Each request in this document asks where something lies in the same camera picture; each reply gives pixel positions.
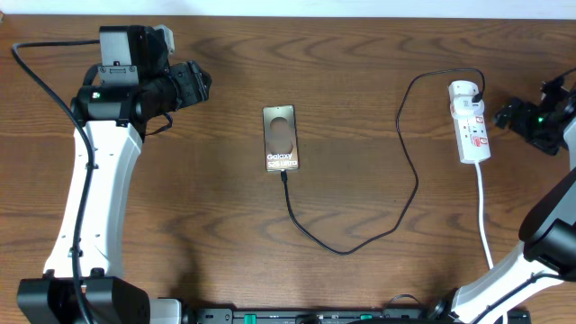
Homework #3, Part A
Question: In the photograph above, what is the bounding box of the black USB charging cable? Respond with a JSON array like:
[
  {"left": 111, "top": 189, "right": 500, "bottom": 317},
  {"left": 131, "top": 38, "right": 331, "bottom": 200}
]
[{"left": 279, "top": 67, "right": 487, "bottom": 257}]

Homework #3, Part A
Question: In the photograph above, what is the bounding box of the Samsung Galaxy smartphone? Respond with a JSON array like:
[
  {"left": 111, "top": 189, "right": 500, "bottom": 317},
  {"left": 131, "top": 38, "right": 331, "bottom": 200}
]
[{"left": 262, "top": 105, "right": 300, "bottom": 172}]

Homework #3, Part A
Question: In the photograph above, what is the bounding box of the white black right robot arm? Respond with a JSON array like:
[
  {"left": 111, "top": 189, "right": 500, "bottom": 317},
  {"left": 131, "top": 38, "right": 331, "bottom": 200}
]
[{"left": 427, "top": 73, "right": 575, "bottom": 323}]

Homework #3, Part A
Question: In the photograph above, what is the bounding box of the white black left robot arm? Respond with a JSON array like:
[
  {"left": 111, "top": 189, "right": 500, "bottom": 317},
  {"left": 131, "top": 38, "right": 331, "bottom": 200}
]
[{"left": 17, "top": 25, "right": 212, "bottom": 323}]

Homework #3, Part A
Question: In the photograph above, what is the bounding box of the white power extension socket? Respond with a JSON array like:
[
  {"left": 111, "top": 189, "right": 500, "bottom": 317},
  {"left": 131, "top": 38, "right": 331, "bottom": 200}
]
[{"left": 448, "top": 80, "right": 491, "bottom": 164}]

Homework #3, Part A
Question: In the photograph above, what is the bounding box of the white socket power cord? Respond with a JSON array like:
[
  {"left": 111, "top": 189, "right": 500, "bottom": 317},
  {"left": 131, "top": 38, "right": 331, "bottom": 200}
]
[{"left": 474, "top": 161, "right": 509, "bottom": 324}]

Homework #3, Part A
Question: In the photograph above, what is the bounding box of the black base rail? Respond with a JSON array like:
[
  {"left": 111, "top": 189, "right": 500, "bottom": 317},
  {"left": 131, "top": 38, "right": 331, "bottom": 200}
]
[{"left": 188, "top": 305, "right": 453, "bottom": 324}]

